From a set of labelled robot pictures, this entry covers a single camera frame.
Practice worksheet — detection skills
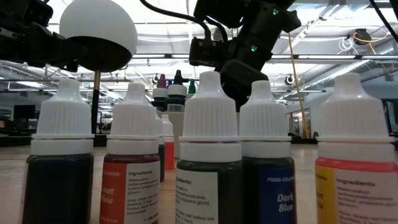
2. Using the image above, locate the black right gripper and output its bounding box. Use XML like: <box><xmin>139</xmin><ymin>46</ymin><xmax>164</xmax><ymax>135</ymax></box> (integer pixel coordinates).
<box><xmin>220</xmin><ymin>4</ymin><xmax>302</xmax><ymax>108</ymax></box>

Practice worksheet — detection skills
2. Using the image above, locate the large green-tipped coloring bottle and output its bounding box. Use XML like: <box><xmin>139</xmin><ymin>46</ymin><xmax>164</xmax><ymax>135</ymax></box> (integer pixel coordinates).
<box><xmin>186</xmin><ymin>79</ymin><xmax>197</xmax><ymax>96</ymax></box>

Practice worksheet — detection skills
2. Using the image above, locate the large black-tipped coloring bottle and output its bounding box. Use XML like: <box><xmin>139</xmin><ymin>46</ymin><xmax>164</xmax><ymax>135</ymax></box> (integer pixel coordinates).
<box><xmin>166</xmin><ymin>69</ymin><xmax>188</xmax><ymax>113</ymax></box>

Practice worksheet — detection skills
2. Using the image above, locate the large purple-tipped coloring bottle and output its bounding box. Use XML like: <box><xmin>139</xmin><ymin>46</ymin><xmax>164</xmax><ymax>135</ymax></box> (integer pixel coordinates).
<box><xmin>152</xmin><ymin>73</ymin><xmax>170</xmax><ymax>112</ymax></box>

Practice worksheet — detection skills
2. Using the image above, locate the small red coloring bottle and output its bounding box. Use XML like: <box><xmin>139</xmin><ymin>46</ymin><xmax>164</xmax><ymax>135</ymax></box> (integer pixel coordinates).
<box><xmin>161</xmin><ymin>114</ymin><xmax>175</xmax><ymax>170</ymax></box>

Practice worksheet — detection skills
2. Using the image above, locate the small dark blue coloring bottle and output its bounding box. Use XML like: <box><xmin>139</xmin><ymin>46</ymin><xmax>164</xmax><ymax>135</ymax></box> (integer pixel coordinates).
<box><xmin>238</xmin><ymin>80</ymin><xmax>298</xmax><ymax>224</ymax></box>

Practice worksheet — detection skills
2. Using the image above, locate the yellow dye dropper bottle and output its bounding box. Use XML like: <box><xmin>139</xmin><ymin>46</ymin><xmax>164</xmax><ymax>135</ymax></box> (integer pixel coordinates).
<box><xmin>315</xmin><ymin>72</ymin><xmax>398</xmax><ymax>224</ymax></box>

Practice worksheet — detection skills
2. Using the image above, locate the small black coloring bottle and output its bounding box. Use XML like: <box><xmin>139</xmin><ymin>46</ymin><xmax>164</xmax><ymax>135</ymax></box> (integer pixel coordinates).
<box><xmin>22</xmin><ymin>77</ymin><xmax>95</xmax><ymax>224</ymax></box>

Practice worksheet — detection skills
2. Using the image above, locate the small sunset yellow coloring bottle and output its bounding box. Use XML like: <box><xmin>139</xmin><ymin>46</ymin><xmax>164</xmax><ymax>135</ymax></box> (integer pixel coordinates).
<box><xmin>99</xmin><ymin>82</ymin><xmax>161</xmax><ymax>224</ymax></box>

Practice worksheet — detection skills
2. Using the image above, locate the black monitor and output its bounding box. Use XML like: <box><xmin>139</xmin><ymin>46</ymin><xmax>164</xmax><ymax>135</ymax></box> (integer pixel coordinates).
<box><xmin>14</xmin><ymin>105</ymin><xmax>35</xmax><ymax>121</ymax></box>

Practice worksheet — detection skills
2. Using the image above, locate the white globe table lamp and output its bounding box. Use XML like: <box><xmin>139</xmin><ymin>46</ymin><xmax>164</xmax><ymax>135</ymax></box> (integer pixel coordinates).
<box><xmin>58</xmin><ymin>0</ymin><xmax>139</xmax><ymax>147</ymax></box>

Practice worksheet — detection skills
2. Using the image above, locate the grey plastic tray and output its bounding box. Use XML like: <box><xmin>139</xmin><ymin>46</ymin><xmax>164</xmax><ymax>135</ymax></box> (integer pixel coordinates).
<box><xmin>155</xmin><ymin>110</ymin><xmax>243</xmax><ymax>160</ymax></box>

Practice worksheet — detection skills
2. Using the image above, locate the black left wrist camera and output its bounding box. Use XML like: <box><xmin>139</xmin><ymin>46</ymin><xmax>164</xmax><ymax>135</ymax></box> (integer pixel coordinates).
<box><xmin>0</xmin><ymin>0</ymin><xmax>54</xmax><ymax>29</ymax></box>

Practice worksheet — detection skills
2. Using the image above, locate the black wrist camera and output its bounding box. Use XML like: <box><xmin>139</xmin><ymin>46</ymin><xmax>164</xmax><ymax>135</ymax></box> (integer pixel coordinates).
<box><xmin>188</xmin><ymin>36</ymin><xmax>231</xmax><ymax>68</ymax></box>
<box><xmin>0</xmin><ymin>0</ymin><xmax>54</xmax><ymax>29</ymax></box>

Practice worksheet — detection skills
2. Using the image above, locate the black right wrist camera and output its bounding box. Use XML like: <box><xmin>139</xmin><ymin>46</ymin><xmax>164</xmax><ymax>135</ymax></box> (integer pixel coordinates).
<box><xmin>188</xmin><ymin>36</ymin><xmax>231</xmax><ymax>68</ymax></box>

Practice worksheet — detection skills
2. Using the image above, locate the yellow hanging cable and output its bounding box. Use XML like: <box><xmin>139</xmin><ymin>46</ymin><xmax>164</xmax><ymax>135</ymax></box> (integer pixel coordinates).
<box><xmin>287</xmin><ymin>32</ymin><xmax>311</xmax><ymax>139</ymax></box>

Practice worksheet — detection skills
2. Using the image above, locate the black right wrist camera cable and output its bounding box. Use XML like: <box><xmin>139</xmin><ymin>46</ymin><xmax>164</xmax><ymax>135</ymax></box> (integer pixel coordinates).
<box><xmin>139</xmin><ymin>0</ymin><xmax>213</xmax><ymax>40</ymax></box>

